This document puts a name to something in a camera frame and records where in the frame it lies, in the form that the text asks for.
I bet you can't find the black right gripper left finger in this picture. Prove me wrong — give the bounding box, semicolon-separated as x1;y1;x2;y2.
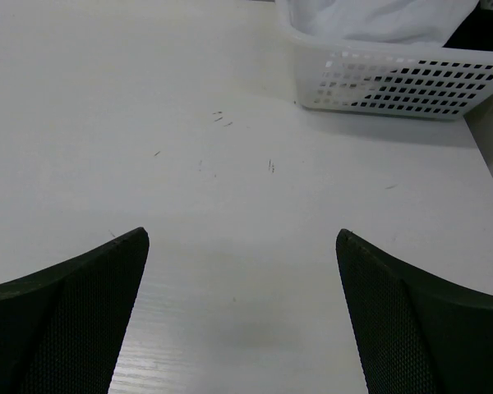
0;227;150;393

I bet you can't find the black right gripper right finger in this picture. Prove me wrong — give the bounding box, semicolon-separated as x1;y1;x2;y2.
335;229;493;393

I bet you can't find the white skirt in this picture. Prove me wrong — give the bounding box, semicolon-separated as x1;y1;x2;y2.
288;0;478;47

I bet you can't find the white plastic laundry basket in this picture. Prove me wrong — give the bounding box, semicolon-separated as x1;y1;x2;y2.
275;1;493;120

